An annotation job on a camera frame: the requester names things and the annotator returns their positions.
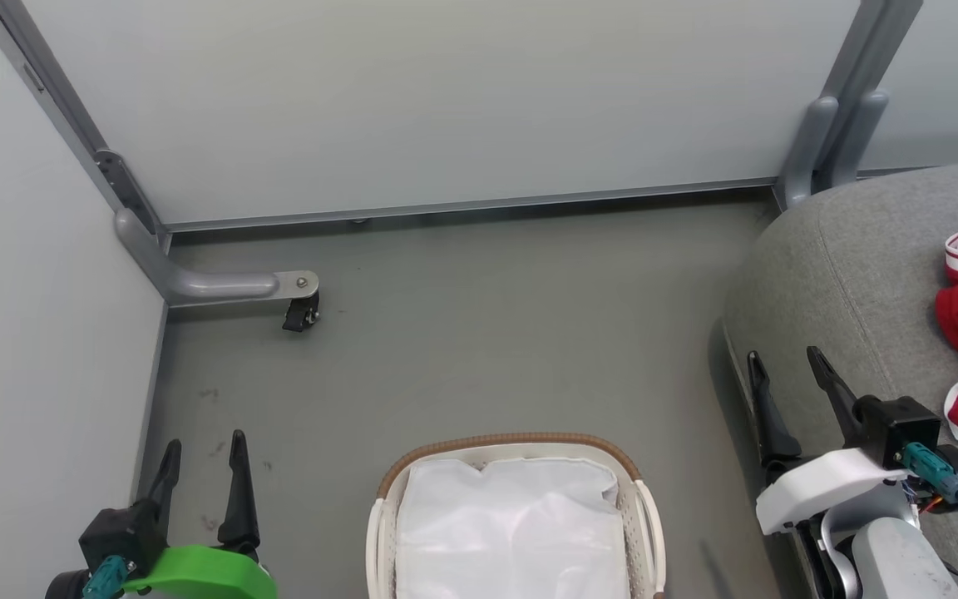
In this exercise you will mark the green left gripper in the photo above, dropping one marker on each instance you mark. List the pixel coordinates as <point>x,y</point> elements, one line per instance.
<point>204,574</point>

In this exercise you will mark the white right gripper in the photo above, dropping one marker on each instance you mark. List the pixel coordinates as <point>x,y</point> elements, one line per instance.
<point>820,487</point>

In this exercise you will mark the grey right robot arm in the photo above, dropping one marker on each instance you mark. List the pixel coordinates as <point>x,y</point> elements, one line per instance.
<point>895,557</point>

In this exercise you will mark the grey fabric sofa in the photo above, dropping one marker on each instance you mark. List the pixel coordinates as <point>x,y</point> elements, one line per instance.
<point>861,274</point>

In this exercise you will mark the black caster wheel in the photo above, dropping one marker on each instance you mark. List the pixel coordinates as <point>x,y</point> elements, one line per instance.
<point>299,314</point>

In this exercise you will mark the grey partition foot with caster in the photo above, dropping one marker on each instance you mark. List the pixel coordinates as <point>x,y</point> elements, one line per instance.
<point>213,287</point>

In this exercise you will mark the white laundry basket brown rim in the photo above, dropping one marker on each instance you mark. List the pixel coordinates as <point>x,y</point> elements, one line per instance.
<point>512,438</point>

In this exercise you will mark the white cloth in basket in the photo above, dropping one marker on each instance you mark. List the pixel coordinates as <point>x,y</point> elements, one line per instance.
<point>512,532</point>

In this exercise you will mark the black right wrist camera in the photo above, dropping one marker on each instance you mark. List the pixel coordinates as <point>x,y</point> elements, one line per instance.
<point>903,428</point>

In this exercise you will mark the grey partition foot bracket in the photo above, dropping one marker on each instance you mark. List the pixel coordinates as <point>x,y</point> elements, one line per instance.
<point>857,141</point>
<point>803,158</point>

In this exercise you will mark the grey partition upright post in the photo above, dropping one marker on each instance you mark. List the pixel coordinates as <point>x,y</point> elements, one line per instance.
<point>874,50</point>

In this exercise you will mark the grey partition bottom rail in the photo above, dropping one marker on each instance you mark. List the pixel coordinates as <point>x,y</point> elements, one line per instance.
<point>462,205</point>

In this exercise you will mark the grey partition corner post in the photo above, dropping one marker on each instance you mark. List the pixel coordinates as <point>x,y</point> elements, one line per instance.
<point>63,108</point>

